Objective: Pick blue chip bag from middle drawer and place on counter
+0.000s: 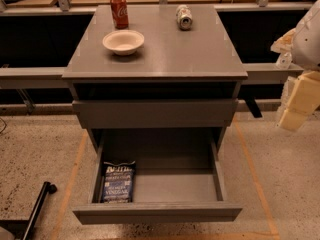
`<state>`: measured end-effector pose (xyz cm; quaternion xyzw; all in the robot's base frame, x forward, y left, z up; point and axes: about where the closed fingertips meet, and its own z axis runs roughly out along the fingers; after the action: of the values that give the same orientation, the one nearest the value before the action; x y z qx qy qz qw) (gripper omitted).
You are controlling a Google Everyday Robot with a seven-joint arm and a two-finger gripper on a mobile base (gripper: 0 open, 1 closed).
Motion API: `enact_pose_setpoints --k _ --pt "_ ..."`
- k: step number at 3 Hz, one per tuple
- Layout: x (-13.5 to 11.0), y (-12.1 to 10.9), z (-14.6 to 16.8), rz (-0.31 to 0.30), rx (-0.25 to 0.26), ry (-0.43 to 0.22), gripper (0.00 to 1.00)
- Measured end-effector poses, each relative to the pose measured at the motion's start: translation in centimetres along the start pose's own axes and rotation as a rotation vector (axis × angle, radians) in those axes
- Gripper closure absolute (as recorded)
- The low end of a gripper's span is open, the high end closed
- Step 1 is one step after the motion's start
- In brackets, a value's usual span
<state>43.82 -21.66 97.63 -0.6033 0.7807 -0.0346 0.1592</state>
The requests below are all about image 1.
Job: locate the crushed white soda can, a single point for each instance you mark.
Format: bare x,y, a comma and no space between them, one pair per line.
184,17

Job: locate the grey metal rail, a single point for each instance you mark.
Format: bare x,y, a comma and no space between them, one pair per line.
32,78

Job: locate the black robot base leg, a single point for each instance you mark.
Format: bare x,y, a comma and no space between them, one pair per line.
24,229

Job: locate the blue chip bag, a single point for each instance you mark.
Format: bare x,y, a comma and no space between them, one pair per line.
118,182

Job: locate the grey drawer cabinet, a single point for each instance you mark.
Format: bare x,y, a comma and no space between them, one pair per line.
198,64

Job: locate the closed grey top drawer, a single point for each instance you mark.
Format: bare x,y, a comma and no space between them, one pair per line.
155,114

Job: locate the white paper bowl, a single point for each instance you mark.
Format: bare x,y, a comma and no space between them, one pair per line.
123,42

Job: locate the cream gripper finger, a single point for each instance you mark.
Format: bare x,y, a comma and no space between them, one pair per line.
304,100
286,93

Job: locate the open grey middle drawer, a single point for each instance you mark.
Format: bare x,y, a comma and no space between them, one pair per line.
177,179

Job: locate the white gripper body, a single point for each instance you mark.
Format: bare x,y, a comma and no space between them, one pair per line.
308,40

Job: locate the red cola can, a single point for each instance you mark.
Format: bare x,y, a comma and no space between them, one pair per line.
119,13

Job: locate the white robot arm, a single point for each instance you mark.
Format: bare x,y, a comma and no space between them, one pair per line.
300,46

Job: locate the clear sanitizer pump bottle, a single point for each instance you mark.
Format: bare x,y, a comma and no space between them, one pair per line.
284,61

